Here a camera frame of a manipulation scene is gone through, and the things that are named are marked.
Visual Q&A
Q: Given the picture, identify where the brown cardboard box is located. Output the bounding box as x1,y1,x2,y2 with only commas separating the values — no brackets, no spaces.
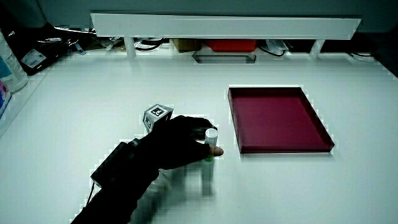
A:
172,38,202,54

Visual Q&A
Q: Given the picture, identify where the black bag with white label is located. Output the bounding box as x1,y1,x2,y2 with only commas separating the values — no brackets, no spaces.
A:
6,24,78,77

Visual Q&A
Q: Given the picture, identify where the clear plastic bag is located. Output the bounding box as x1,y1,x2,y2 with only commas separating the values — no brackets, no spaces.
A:
264,39,290,54

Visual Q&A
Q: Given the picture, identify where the white bottle with blue label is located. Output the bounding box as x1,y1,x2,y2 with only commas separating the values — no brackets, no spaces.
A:
0,30,29,93

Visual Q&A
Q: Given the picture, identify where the white cable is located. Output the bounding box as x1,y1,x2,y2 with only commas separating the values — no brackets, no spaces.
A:
348,51,377,63

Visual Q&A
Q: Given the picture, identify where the person's right hand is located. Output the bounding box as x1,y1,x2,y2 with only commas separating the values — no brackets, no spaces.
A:
136,103,224,170

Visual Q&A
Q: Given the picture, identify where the person's right forearm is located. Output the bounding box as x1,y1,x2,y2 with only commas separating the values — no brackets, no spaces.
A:
70,138,162,224

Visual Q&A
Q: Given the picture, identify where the dark red shallow tray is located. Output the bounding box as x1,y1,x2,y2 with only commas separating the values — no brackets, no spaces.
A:
228,86,335,154

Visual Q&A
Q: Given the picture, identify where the grey flat stand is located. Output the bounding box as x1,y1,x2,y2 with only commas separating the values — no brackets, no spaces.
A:
192,50,257,65

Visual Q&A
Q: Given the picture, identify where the red box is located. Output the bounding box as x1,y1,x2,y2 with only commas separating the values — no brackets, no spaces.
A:
204,39,258,53

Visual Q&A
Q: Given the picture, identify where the black cable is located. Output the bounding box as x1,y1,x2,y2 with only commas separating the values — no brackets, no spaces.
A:
134,37,165,52

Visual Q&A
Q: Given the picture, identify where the white glue stick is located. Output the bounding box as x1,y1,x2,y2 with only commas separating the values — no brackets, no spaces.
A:
203,128,219,163

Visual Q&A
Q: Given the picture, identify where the white raised shelf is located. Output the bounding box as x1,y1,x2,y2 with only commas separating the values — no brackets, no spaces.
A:
90,12,363,60

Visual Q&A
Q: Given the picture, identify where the colourful printed packet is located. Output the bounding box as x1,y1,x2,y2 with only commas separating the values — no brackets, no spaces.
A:
0,79,12,119

